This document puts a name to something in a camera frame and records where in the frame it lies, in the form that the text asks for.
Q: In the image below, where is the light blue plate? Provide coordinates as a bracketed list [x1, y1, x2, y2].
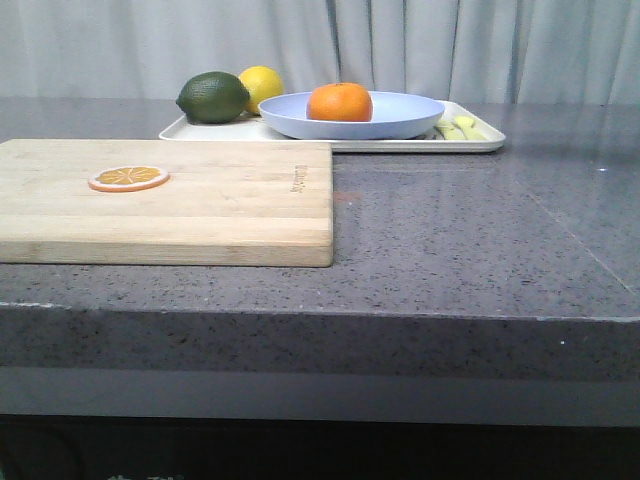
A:
[259, 91, 445, 140]

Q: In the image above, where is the yellow lemon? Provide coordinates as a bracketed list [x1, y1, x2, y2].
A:
[239, 65, 285, 115]

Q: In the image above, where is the wooden cutting board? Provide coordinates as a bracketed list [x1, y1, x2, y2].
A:
[1, 139, 333, 267]

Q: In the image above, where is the yellow-green fruit slice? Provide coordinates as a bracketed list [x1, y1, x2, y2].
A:
[435, 120, 466, 141]

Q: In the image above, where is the yellow fruit wedge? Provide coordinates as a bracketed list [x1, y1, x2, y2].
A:
[453, 115, 486, 141]

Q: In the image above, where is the grey curtain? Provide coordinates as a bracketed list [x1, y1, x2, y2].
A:
[1, 1, 639, 105]

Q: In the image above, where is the green lime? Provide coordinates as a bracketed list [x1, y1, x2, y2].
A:
[176, 71, 250, 124]

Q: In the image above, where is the orange slice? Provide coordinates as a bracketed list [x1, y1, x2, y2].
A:
[88, 165, 170, 193]

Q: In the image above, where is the cream white tray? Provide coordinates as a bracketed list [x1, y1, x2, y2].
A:
[159, 100, 506, 154]

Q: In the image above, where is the whole orange fruit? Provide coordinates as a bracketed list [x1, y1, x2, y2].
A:
[306, 82, 373, 122]

